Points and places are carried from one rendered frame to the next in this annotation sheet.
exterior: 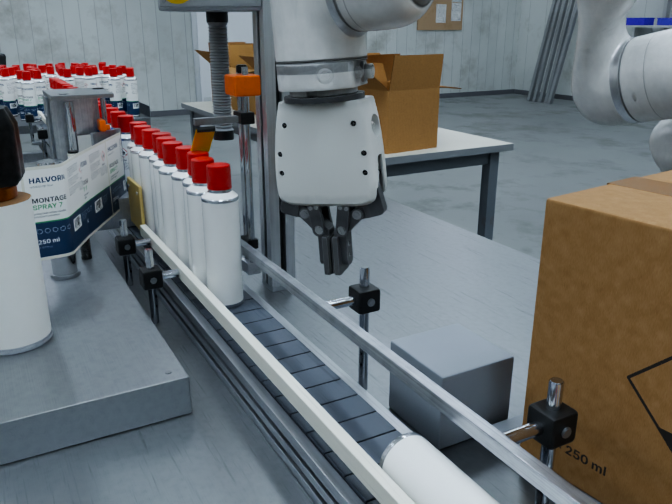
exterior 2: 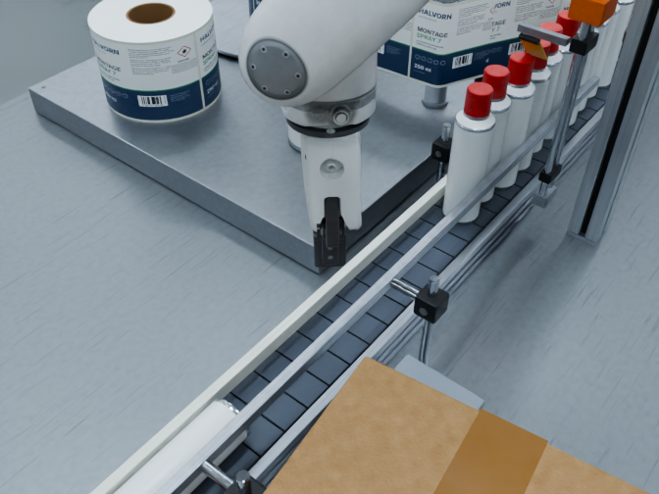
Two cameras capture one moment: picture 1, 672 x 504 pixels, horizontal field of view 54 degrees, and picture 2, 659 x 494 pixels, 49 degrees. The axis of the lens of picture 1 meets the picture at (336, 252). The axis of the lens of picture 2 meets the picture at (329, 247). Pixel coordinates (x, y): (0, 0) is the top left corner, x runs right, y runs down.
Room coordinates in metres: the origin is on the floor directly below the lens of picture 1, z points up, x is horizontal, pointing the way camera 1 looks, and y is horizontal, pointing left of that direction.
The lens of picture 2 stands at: (0.42, -0.50, 1.56)
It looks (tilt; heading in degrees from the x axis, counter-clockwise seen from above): 43 degrees down; 68
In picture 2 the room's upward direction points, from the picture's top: straight up
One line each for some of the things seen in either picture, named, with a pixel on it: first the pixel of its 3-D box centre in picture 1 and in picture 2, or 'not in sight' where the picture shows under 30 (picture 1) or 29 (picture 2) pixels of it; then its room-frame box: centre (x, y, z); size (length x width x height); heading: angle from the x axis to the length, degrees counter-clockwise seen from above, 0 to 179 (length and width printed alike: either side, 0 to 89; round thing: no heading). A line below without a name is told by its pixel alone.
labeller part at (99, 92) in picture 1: (77, 93); not in sight; (1.30, 0.50, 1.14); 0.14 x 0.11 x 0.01; 29
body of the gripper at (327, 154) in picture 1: (327, 144); (329, 157); (0.63, 0.01, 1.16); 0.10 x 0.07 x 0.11; 71
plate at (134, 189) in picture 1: (135, 204); not in sight; (1.22, 0.38, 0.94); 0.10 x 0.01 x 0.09; 29
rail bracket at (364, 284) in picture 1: (349, 334); (411, 320); (0.72, -0.02, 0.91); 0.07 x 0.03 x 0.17; 119
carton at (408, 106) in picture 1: (387, 99); not in sight; (2.82, -0.22, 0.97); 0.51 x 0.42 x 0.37; 125
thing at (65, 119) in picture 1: (88, 159); not in sight; (1.30, 0.49, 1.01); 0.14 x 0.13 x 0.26; 29
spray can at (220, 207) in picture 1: (222, 235); (469, 155); (0.89, 0.16, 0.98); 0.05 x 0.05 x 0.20
